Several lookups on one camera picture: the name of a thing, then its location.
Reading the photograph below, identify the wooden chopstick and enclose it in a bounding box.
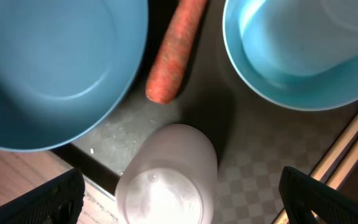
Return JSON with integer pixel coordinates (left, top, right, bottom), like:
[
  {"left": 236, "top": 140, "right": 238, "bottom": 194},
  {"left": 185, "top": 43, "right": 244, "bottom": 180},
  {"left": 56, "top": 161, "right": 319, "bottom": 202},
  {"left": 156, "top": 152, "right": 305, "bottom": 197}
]
[
  {"left": 310, "top": 131, "right": 358, "bottom": 202},
  {"left": 274, "top": 113, "right": 358, "bottom": 223}
]

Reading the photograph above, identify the dark blue plate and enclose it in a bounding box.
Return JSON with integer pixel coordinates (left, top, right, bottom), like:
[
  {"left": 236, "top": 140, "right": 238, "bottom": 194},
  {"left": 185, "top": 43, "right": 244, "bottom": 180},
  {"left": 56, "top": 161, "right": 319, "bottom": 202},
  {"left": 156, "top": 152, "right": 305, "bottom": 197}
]
[{"left": 0, "top": 0, "right": 149, "bottom": 152}]

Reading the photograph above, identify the dark brown serving tray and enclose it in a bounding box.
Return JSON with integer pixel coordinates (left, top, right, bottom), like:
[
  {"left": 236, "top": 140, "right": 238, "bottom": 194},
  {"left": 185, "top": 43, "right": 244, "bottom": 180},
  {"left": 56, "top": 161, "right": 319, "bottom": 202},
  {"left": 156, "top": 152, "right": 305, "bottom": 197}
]
[{"left": 54, "top": 1, "right": 358, "bottom": 223}]

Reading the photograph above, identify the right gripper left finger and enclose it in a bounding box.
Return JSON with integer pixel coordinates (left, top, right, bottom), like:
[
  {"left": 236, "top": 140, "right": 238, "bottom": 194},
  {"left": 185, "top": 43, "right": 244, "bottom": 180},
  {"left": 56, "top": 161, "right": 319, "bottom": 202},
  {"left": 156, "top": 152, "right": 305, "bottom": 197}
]
[{"left": 0, "top": 168, "right": 85, "bottom": 224}]

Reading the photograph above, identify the light blue bowl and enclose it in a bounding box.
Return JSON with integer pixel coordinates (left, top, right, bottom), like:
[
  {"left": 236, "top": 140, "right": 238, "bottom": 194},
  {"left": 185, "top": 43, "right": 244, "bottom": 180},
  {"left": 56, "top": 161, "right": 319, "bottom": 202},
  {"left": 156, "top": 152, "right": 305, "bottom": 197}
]
[{"left": 222, "top": 1, "right": 358, "bottom": 111}]

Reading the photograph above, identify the right wooden chopstick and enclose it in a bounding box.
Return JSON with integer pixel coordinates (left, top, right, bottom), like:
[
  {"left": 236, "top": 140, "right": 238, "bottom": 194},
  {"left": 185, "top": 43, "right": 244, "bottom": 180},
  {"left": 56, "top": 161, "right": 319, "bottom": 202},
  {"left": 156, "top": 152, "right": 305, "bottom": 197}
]
[{"left": 310, "top": 131, "right": 358, "bottom": 202}]

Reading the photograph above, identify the orange carrot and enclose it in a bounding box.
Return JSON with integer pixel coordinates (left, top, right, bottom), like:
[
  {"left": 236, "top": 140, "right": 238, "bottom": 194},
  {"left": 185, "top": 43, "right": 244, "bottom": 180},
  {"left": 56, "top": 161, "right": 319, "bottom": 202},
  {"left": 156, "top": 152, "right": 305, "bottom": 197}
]
[{"left": 145, "top": 0, "right": 207, "bottom": 105}]

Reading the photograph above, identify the white pink cup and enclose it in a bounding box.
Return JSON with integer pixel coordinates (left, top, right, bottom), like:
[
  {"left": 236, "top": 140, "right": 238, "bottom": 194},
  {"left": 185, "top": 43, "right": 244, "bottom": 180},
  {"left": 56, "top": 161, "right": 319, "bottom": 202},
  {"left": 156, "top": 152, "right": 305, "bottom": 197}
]
[{"left": 115, "top": 124, "right": 218, "bottom": 224}]

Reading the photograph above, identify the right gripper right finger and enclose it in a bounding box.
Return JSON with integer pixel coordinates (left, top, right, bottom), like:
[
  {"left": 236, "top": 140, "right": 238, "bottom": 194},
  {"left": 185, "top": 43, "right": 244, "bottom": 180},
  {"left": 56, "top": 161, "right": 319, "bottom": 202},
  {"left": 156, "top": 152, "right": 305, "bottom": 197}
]
[{"left": 279, "top": 166, "right": 358, "bottom": 224}]

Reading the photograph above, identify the light blue cup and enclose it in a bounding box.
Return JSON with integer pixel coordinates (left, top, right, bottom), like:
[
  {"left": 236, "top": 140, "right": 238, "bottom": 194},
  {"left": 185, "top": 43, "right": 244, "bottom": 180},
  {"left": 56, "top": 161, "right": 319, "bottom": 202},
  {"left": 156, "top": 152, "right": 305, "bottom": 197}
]
[{"left": 241, "top": 0, "right": 358, "bottom": 81}]

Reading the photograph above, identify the left wooden chopstick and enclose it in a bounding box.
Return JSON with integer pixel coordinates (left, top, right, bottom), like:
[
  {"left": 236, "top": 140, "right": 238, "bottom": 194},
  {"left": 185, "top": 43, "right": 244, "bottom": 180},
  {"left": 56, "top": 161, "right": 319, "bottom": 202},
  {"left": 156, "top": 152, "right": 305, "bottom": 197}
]
[{"left": 274, "top": 113, "right": 358, "bottom": 223}]

